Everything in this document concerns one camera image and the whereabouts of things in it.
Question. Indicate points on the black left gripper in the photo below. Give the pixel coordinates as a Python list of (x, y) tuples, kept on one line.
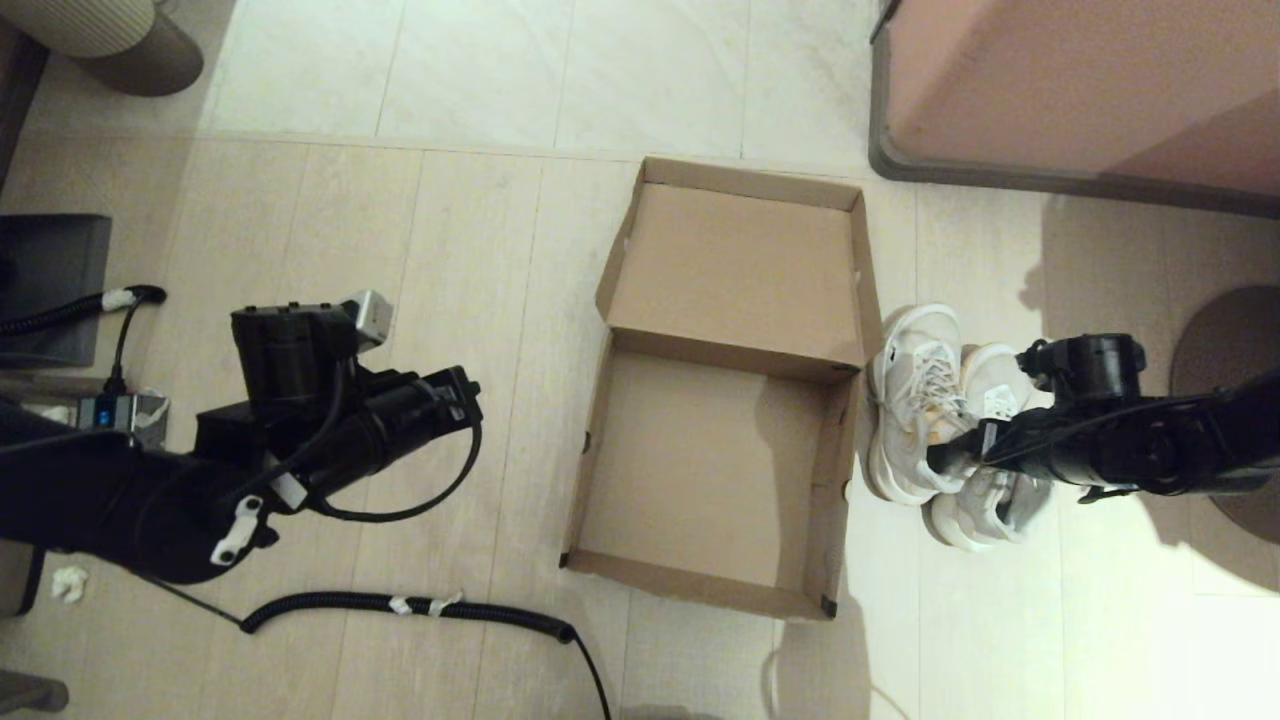
[(375, 435)]

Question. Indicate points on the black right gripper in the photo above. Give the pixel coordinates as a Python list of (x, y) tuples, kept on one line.
[(1050, 445)]

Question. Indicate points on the white lace-up sneaker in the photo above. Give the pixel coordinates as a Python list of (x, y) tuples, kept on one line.
[(915, 340), (990, 375)]

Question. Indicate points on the brown cardboard shoe box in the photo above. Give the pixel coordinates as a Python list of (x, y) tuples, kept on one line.
[(740, 260)]

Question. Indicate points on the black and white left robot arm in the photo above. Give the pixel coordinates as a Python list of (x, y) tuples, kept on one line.
[(100, 500)]

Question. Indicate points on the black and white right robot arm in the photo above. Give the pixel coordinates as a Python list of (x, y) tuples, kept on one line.
[(1200, 450)]

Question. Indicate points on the grey power inverter box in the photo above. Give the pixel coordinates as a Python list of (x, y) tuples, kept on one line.
[(125, 412)]

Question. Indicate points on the dark grey block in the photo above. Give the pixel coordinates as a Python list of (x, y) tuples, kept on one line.
[(60, 260)]

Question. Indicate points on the pink cabinet with grey base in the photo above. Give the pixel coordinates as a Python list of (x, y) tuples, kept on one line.
[(1080, 80)]

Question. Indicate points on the white crumpled tissue scrap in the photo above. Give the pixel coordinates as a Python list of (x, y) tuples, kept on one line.
[(70, 585)]

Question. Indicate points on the brown panel with black rim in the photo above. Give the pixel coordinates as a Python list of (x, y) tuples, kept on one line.
[(15, 590)]

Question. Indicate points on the striped beige ottoman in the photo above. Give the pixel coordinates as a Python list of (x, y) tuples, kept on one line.
[(100, 30)]

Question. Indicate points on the grey furniture foot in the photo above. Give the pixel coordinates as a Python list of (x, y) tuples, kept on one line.
[(30, 692)]

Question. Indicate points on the dark brown furniture edge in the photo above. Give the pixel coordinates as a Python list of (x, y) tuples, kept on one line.
[(15, 100)]

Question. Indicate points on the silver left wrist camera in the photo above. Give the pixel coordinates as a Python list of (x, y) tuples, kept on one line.
[(368, 318)]

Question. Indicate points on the round brown pedestal base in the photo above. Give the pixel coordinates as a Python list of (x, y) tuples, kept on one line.
[(1230, 330)]

